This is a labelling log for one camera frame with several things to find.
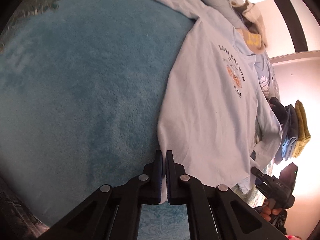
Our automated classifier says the light blue printed t-shirt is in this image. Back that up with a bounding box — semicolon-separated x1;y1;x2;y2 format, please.
155;0;282;193

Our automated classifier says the person's right hand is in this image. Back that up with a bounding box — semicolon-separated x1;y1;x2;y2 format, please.
259;199;282;222

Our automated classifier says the pink fleece garment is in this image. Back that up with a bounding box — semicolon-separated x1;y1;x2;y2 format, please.
285;235;302;240

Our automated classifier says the blue folded garment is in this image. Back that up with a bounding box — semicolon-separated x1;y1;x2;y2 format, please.
274;105;299;165

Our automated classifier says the olive knit garment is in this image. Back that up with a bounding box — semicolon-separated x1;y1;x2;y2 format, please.
292;100;311;158

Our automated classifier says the black fleece garment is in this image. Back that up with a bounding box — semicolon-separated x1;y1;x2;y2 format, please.
269;97;289;126

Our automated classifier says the teal floral bed blanket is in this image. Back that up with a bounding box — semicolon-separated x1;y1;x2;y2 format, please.
1;0;195;226

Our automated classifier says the beige knit sweater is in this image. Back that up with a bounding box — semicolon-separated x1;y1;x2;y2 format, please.
230;0;268;54

